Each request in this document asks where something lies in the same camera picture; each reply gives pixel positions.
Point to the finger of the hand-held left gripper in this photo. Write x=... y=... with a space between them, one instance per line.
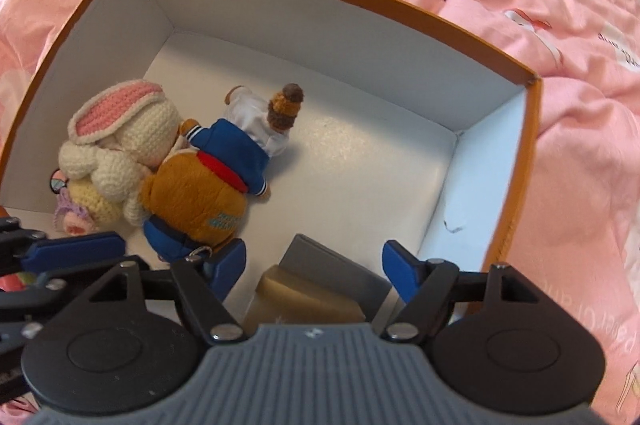
x=55 y=287
x=75 y=247

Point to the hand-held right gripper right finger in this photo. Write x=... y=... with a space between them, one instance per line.
x=400 y=267

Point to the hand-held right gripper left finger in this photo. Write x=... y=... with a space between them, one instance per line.
x=227 y=265

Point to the orange crochet fruit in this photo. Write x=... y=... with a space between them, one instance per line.
x=15 y=280

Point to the yellow purple crochet doll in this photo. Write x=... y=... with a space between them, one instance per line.
x=92 y=202

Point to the brown plush dog sailor outfit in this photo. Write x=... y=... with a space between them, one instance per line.
x=200 y=190

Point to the gold box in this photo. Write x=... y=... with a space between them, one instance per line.
x=300 y=300

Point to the white crochet bunny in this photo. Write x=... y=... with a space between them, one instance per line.
x=135 y=135

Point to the orange cardboard box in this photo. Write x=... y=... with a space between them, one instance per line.
x=325 y=55

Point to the pink printed blanket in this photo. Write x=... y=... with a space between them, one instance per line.
x=550 y=5

